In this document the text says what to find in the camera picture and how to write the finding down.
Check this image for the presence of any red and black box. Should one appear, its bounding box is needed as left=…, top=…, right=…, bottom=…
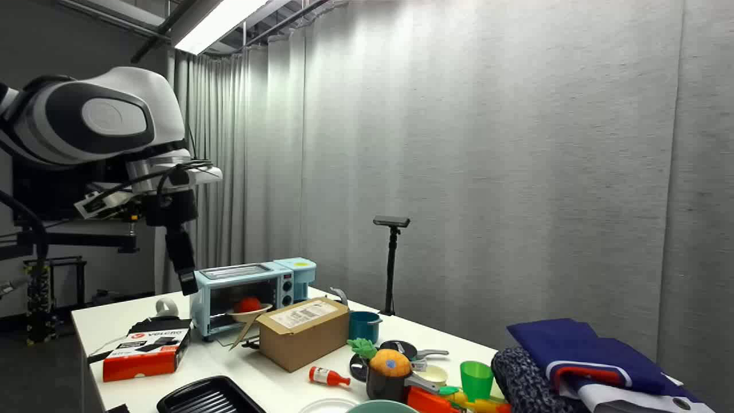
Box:
left=100, top=318, right=193, bottom=384

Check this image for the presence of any dark patterned cloth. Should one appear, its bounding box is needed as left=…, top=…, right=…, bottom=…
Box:
left=489, top=344, right=592, bottom=413

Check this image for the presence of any small dark frying pan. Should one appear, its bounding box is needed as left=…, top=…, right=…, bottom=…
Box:
left=378, top=338, right=452, bottom=368

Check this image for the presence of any white wrist attachment cover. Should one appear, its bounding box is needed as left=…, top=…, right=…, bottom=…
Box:
left=181, top=164, right=225, bottom=188

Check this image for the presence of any black toy pot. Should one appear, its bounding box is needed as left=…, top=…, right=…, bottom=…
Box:
left=365, top=366, right=416, bottom=405

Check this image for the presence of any white red striped cloth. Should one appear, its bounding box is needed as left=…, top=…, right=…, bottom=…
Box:
left=549, top=366, right=718, bottom=413

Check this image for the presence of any green plastic cup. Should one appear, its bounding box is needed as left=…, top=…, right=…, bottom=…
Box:
left=458, top=358, right=495, bottom=405

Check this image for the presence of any black pot lid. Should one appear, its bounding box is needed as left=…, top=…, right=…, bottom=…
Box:
left=346, top=351, right=373, bottom=384

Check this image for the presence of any black mounting bar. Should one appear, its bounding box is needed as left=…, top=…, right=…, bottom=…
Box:
left=0, top=228, right=142, bottom=263

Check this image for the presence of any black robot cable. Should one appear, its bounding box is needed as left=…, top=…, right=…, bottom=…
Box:
left=0, top=188, right=53, bottom=263

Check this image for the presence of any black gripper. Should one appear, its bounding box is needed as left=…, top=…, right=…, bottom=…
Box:
left=144, top=187, right=202, bottom=299

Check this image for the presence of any white plate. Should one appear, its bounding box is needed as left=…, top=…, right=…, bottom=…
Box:
left=298, top=395, right=363, bottom=413

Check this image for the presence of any brown cardboard box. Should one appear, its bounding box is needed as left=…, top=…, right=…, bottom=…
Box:
left=254, top=297, right=354, bottom=375

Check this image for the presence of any ceiling light panel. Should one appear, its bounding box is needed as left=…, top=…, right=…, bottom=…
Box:
left=173, top=0, right=270, bottom=57

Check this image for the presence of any red orange toy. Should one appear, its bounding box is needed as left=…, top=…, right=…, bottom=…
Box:
left=406, top=387, right=463, bottom=413

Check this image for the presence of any folded blue cloth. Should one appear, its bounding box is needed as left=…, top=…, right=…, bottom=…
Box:
left=506, top=318, right=694, bottom=400

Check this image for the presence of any green bowl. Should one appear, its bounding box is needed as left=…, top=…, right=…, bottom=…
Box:
left=346, top=397, right=419, bottom=413

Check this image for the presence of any orange carrot plush toy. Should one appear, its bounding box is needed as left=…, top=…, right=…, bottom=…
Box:
left=349, top=338, right=416, bottom=381

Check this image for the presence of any black ridged tray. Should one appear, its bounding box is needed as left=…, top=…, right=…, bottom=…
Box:
left=154, top=375, right=269, bottom=413

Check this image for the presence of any red toy ketchup bottle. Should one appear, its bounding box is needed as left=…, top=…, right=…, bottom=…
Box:
left=307, top=366, right=354, bottom=390

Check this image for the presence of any teal pot with handle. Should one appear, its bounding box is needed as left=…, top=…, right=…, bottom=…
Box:
left=346, top=307, right=382, bottom=348

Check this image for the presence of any grey tape roll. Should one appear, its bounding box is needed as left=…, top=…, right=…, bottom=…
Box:
left=154, top=297, right=183, bottom=322

